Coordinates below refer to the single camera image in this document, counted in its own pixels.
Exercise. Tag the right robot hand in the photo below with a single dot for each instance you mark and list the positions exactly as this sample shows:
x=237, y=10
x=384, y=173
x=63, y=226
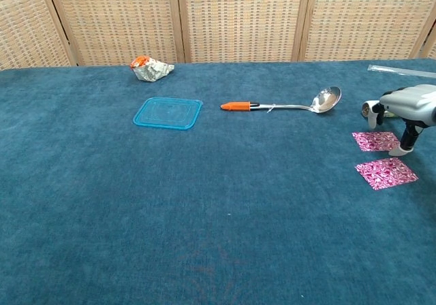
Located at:
x=415, y=104

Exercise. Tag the pink patterned cloth square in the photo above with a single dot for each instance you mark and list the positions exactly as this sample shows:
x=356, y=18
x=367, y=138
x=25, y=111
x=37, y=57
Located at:
x=385, y=174

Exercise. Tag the crumpled orange silver snack wrapper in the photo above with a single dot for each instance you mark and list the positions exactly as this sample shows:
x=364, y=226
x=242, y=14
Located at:
x=150, y=71

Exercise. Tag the woven rattan screen panel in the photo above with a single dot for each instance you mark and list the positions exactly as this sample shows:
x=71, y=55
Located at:
x=242, y=19
x=24, y=22
x=368, y=19
x=116, y=19

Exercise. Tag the blue plastic container lid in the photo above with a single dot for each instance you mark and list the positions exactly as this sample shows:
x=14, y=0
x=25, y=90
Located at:
x=167, y=114

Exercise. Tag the white green cling film roll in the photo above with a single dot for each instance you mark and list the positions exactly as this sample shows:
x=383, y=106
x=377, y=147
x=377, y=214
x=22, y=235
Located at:
x=365, y=109

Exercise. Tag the blue carpet table cover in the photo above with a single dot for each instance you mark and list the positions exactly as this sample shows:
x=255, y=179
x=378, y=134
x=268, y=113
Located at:
x=204, y=199

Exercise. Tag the clear plastic wrapped stick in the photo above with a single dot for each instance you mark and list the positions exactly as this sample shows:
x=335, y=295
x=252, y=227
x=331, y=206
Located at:
x=391, y=69

